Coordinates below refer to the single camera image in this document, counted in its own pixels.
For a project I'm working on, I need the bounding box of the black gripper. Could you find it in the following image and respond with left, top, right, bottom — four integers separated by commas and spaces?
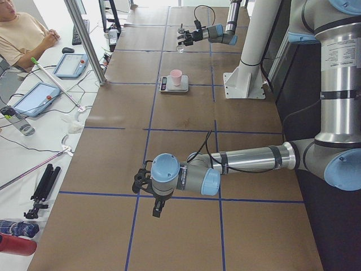
177, 28, 203, 46
152, 189, 173, 217

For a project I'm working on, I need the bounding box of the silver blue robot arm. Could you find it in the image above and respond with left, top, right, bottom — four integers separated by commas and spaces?
176, 1, 241, 52
134, 1, 360, 217

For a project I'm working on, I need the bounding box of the silver digital kitchen scale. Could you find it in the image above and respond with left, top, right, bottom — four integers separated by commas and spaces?
158, 75, 189, 94

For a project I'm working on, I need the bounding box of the black keyboard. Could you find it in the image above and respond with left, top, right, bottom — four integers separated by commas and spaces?
72, 19, 90, 46

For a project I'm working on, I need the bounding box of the black folded tripod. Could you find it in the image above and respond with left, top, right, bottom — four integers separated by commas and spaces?
24, 164, 61, 219

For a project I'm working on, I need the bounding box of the blue teach pendant far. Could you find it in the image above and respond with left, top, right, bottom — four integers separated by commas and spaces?
53, 53, 88, 79

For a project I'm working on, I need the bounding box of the blue teach pendant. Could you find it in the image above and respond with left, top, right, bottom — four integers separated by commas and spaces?
53, 53, 88, 79
12, 82, 60, 117

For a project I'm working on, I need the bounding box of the black computer mouse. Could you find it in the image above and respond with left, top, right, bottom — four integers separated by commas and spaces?
61, 47, 74, 54

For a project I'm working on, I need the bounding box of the crumpled white tissue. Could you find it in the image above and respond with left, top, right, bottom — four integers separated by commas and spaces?
61, 113, 84, 134

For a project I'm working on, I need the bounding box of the blue folded umbrella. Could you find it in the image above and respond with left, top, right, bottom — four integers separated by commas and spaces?
1, 220, 39, 238

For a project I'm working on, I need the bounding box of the red metal bottle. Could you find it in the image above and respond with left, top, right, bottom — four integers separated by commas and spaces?
1, 234, 37, 256

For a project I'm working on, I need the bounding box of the white stick green tip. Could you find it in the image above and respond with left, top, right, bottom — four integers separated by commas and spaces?
30, 57, 86, 112

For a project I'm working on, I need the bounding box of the blue teach pendant near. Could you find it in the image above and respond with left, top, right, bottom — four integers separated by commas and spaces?
12, 82, 60, 117

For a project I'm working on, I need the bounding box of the seated person beige shirt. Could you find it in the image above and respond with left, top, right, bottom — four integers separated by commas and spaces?
1, 1, 60, 72

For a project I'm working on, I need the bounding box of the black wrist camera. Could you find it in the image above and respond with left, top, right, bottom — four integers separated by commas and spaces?
194, 19, 202, 30

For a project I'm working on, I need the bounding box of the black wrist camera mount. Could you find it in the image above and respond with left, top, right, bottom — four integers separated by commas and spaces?
132, 168, 153, 194

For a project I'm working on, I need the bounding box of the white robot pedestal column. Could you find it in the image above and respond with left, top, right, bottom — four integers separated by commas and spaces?
223, 0, 281, 99

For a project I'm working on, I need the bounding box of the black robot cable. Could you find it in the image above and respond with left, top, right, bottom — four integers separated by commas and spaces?
186, 129, 276, 173

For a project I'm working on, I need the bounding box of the aluminium frame post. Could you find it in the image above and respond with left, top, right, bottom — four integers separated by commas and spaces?
64, 0, 106, 86

